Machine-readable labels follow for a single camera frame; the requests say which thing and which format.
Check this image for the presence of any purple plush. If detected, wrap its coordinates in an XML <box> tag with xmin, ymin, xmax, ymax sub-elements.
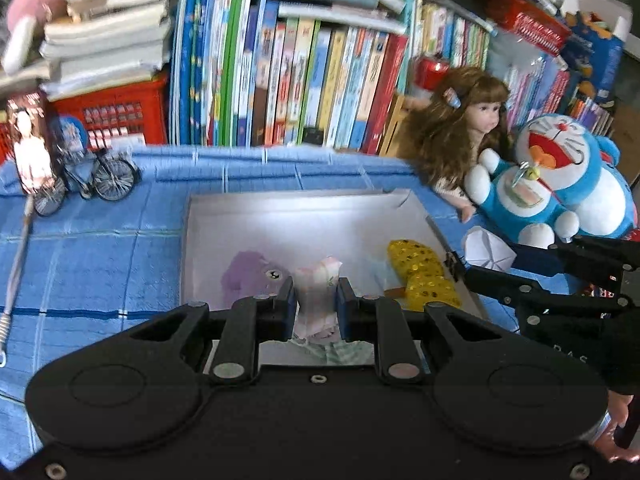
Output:
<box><xmin>221</xmin><ymin>251</ymin><xmax>291</xmax><ymax>306</ymax></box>

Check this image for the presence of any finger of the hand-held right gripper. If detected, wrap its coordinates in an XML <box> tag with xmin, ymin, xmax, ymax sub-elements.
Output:
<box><xmin>510</xmin><ymin>237</ymin><xmax>640</xmax><ymax>293</ymax></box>
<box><xmin>465</xmin><ymin>265</ymin><xmax>626</xmax><ymax>321</ymax></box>

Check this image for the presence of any pink bunny plush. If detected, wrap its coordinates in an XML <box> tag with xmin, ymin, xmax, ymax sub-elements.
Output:
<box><xmin>0</xmin><ymin>0</ymin><xmax>101</xmax><ymax>76</ymax></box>

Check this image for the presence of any black binder clip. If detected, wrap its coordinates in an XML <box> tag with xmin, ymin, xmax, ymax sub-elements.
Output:
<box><xmin>442</xmin><ymin>250</ymin><xmax>468</xmax><ymax>281</ymax></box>

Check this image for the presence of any red plastic basket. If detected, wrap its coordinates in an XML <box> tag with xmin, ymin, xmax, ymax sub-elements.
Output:
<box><xmin>482</xmin><ymin>0</ymin><xmax>573</xmax><ymax>56</ymax></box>

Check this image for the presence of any metal telescopic stick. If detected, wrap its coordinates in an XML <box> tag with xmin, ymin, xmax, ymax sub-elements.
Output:
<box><xmin>0</xmin><ymin>195</ymin><xmax>35</xmax><ymax>368</ymax></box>

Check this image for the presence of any brown-haired doll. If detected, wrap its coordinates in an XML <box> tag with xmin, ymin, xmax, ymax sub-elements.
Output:
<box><xmin>402</xmin><ymin>66</ymin><xmax>516</xmax><ymax>223</ymax></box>

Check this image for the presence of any stack of flat-lying books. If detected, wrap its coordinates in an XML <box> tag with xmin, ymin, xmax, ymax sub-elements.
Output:
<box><xmin>0</xmin><ymin>0</ymin><xmax>173</xmax><ymax>101</ymax></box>

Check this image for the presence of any blue checked mat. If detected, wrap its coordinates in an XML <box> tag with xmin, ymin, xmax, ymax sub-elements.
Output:
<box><xmin>0</xmin><ymin>144</ymin><xmax>640</xmax><ymax>471</ymax></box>

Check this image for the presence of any shelf of small colourful books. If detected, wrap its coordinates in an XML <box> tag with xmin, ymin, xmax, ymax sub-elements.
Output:
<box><xmin>410</xmin><ymin>0</ymin><xmax>616</xmax><ymax>136</ymax></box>

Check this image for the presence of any gold sequin heart pillow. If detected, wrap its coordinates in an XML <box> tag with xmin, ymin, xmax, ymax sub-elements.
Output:
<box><xmin>385</xmin><ymin>240</ymin><xmax>463</xmax><ymax>308</ymax></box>

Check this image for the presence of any white paper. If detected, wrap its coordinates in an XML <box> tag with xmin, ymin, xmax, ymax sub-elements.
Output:
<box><xmin>461</xmin><ymin>226</ymin><xmax>518</xmax><ymax>271</ymax></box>

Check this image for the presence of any blue carton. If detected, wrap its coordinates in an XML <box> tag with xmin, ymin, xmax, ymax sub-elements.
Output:
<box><xmin>560</xmin><ymin>10</ymin><xmax>626</xmax><ymax>103</ymax></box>

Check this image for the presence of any person's right hand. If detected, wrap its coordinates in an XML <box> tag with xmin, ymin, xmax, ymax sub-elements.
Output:
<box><xmin>592</xmin><ymin>392</ymin><xmax>640</xmax><ymax>463</ymax></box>

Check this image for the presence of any blue round card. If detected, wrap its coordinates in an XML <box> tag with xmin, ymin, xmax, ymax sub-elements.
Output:
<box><xmin>52</xmin><ymin>116</ymin><xmax>88</xmax><ymax>153</ymax></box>

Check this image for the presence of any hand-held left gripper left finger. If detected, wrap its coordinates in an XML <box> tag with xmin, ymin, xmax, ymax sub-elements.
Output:
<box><xmin>127</xmin><ymin>276</ymin><xmax>296</xmax><ymax>386</ymax></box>

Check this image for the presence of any miniature black bicycle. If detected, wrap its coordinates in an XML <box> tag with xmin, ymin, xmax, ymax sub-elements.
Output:
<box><xmin>32</xmin><ymin>147</ymin><xmax>141</xmax><ymax>217</ymax></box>

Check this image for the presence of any wooden book stand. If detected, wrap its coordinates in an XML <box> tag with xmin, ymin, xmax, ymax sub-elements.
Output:
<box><xmin>377</xmin><ymin>92</ymin><xmax>418</xmax><ymax>157</ymax></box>

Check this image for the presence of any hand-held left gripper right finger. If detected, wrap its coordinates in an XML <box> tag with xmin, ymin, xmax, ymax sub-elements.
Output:
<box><xmin>336</xmin><ymin>277</ymin><xmax>506</xmax><ymax>386</ymax></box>

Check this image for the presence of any red plastic crate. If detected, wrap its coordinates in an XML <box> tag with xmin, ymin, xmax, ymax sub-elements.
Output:
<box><xmin>0</xmin><ymin>72</ymin><xmax>168</xmax><ymax>161</ymax></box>

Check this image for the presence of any pale green patterned cloth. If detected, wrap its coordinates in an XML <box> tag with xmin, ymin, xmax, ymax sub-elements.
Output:
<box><xmin>320</xmin><ymin>340</ymin><xmax>376</xmax><ymax>367</ymax></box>

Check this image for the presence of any blue cat plush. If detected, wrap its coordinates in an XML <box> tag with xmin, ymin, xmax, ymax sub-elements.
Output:
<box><xmin>465</xmin><ymin>114</ymin><xmax>633</xmax><ymax>250</ymax></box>

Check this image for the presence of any row of tall picture books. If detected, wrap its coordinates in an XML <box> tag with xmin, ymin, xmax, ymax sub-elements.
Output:
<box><xmin>167</xmin><ymin>0</ymin><xmax>416</xmax><ymax>153</ymax></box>

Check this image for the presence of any pink tissue packet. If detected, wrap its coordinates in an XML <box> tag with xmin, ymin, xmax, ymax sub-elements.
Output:
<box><xmin>292</xmin><ymin>256</ymin><xmax>343</xmax><ymax>341</ymax></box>

